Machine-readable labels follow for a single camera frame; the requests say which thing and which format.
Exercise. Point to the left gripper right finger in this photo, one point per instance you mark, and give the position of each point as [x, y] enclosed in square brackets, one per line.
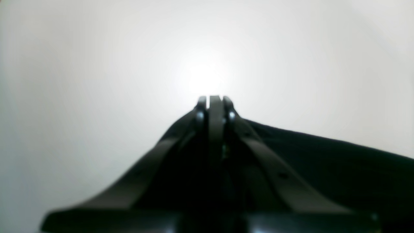
[299, 208]

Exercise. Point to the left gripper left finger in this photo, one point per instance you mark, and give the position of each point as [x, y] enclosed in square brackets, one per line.
[115, 209]

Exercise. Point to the black T-shirt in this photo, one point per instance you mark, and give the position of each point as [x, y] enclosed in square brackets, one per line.
[356, 176]

